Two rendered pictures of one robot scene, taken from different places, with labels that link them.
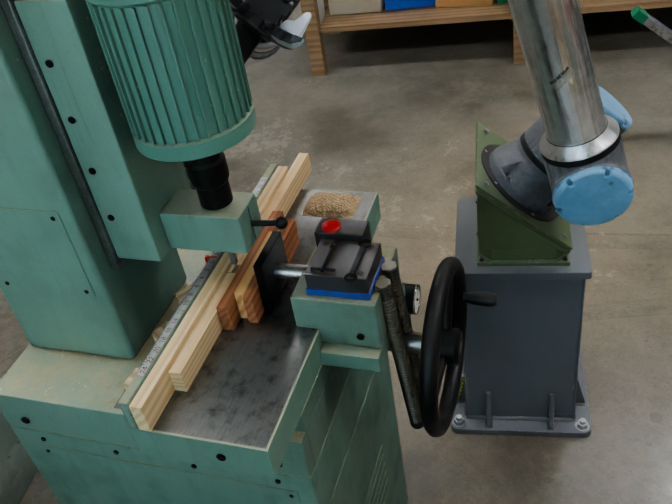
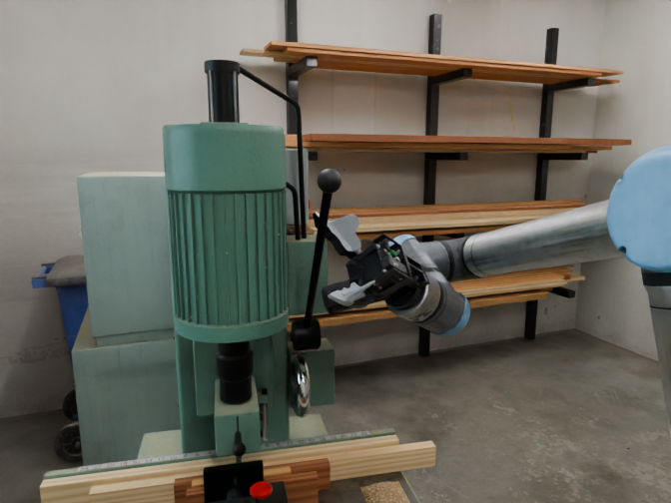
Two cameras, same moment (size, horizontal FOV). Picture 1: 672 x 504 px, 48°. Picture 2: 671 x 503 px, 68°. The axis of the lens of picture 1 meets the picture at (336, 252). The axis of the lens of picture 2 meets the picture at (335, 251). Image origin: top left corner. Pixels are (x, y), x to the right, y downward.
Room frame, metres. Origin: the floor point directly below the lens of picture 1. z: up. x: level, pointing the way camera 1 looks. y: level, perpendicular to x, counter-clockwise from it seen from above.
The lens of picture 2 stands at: (0.67, -0.54, 1.46)
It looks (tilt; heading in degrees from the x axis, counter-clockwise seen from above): 11 degrees down; 54
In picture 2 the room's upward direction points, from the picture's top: straight up
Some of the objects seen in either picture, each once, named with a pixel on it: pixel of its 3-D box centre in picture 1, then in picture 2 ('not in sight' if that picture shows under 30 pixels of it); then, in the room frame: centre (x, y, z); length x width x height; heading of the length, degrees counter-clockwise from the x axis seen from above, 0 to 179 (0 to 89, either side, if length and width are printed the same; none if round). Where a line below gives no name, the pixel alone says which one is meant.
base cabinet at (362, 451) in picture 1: (244, 469); not in sight; (1.03, 0.28, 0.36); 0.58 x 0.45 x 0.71; 67
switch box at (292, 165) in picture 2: not in sight; (291, 186); (1.24, 0.41, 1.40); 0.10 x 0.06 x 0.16; 67
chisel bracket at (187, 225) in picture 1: (213, 223); (238, 416); (0.99, 0.18, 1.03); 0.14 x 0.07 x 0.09; 67
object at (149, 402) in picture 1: (225, 277); (233, 471); (0.98, 0.19, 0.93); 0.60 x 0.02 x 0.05; 157
